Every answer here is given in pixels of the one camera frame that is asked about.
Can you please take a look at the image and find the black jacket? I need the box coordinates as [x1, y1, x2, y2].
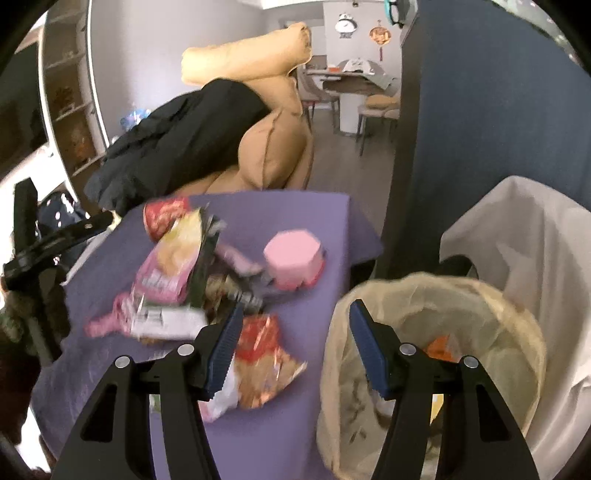
[85, 78, 271, 216]

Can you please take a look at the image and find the black wrapper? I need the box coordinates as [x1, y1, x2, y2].
[205, 272, 265, 320]

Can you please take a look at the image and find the pink and white wrapper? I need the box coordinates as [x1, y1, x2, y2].
[85, 293, 208, 342]

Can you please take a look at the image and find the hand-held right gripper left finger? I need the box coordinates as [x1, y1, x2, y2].
[51, 302, 245, 480]

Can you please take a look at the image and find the large pink snack packet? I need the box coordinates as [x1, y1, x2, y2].
[131, 210, 206, 306]

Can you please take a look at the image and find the red and orange noodle packet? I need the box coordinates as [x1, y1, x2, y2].
[198, 314, 308, 424]

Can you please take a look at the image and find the red hanging ornament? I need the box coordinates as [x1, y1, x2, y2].
[369, 19, 393, 62]

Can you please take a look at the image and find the dining table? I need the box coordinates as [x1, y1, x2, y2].
[307, 65, 400, 138]

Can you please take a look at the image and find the blue patterned toy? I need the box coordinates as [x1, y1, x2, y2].
[121, 108, 153, 133]

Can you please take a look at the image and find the orange wrapper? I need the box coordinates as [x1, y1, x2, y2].
[427, 335, 463, 363]

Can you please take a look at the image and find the tan sofa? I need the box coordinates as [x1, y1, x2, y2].
[181, 21, 315, 195]

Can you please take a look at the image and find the clear pink plastic wrapper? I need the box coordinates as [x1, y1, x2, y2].
[215, 242, 265, 278]

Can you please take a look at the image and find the grey dining chair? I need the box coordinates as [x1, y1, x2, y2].
[298, 69, 341, 124]
[358, 93, 400, 156]

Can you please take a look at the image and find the dark green snack packet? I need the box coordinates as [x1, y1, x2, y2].
[187, 210, 228, 308]

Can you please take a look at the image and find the teal round device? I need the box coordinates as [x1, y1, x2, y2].
[385, 0, 413, 27]

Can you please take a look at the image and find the dark blue panel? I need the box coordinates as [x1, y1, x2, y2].
[409, 0, 591, 224]

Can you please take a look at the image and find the blue dotted bag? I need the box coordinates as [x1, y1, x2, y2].
[37, 191, 91, 232]

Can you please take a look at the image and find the white cloth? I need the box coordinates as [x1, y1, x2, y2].
[438, 175, 591, 480]

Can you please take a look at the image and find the pink plastic cup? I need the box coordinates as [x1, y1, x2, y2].
[263, 231, 328, 291]

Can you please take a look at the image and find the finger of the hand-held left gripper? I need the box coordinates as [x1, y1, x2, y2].
[2, 212, 114, 278]
[13, 178, 41, 259]

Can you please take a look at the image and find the red snack packet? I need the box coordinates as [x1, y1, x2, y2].
[143, 197, 193, 241]

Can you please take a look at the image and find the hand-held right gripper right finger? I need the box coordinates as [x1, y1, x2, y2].
[348, 299, 541, 480]

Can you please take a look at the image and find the white shelf unit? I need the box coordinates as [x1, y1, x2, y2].
[39, 0, 112, 186]

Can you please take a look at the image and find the woven bin with plastic bag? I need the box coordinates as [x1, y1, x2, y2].
[316, 272, 549, 480]

